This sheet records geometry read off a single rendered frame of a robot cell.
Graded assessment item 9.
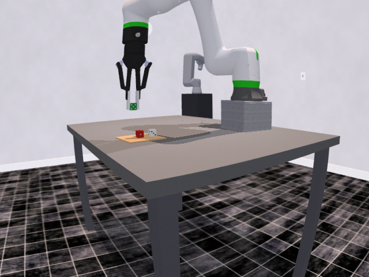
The red die with white pips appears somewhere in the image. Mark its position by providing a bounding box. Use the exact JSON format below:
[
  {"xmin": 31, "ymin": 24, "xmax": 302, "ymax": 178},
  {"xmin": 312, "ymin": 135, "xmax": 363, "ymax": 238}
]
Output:
[{"xmin": 135, "ymin": 130, "xmax": 144, "ymax": 138}]

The orange flat mat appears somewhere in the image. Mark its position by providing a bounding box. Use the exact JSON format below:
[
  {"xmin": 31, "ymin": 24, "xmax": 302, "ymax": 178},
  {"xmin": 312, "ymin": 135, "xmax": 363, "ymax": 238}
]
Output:
[{"xmin": 116, "ymin": 133, "xmax": 167, "ymax": 144}]

